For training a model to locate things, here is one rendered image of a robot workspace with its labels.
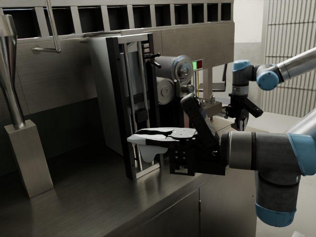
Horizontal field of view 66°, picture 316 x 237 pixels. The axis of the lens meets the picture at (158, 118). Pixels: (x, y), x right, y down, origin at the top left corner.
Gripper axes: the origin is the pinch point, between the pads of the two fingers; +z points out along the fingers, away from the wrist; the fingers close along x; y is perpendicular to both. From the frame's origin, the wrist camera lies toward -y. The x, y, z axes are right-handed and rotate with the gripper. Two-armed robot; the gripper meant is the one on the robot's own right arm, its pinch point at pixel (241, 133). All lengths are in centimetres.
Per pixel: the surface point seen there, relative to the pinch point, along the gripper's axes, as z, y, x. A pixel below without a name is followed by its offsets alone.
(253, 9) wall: -66, 158, -270
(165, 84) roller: -27.5, 23.6, 27.6
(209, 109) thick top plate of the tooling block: -8.5, 19.5, 0.8
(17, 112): -29, 32, 88
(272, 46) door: -12, 124, -269
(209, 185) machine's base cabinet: 13.5, -3.3, 29.4
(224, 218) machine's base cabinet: 39.5, -3.3, 18.0
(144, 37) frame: -49, 10, 47
